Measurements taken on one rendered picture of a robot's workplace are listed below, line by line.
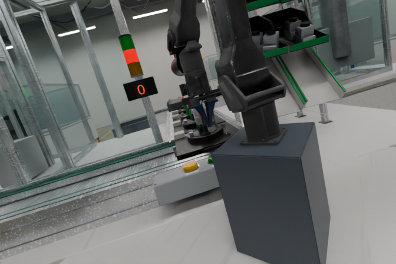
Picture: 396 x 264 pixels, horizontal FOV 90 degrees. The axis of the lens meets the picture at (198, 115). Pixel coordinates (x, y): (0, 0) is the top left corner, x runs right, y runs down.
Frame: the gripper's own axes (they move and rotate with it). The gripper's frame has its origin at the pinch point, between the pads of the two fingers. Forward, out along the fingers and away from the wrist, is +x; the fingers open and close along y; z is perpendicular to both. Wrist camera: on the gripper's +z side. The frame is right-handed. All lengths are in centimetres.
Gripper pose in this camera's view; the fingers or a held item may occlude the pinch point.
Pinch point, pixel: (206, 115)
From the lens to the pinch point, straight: 54.4
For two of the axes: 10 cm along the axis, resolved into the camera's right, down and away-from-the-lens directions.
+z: -1.3, -1.3, 9.8
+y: -9.5, 2.9, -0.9
